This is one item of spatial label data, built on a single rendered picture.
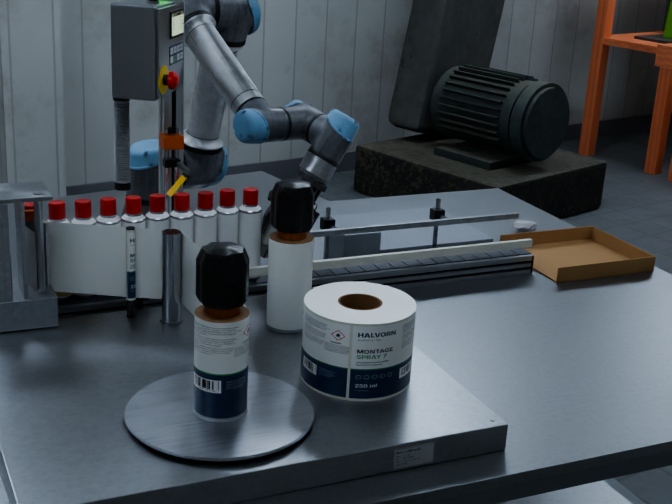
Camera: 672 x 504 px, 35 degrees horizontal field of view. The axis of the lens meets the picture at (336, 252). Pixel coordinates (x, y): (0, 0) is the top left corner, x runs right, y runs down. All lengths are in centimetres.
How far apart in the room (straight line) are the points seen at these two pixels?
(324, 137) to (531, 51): 540
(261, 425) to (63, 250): 64
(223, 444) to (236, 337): 17
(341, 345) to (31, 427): 52
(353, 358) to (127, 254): 54
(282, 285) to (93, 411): 47
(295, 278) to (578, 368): 60
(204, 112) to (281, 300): 77
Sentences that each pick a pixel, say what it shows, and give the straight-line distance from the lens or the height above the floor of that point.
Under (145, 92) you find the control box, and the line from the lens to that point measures 220.
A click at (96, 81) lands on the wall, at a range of 577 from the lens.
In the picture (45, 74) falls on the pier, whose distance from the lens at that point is 547.
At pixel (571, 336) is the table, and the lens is 234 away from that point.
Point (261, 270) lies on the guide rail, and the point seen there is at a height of 91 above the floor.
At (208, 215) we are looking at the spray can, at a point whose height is 104.
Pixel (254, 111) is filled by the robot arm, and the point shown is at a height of 125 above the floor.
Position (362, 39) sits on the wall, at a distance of 663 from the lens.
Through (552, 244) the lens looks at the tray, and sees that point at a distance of 292.
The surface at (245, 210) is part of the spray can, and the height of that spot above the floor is 104.
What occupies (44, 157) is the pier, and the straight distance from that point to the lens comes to 555.
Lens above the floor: 173
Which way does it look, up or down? 19 degrees down
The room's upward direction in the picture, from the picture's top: 3 degrees clockwise
